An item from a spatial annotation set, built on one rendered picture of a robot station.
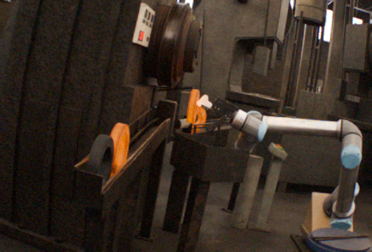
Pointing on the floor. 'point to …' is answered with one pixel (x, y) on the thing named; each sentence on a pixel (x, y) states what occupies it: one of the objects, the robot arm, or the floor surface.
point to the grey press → (359, 90)
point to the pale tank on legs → (313, 17)
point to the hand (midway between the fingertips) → (194, 102)
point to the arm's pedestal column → (300, 243)
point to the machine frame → (72, 97)
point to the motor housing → (175, 201)
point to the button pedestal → (268, 189)
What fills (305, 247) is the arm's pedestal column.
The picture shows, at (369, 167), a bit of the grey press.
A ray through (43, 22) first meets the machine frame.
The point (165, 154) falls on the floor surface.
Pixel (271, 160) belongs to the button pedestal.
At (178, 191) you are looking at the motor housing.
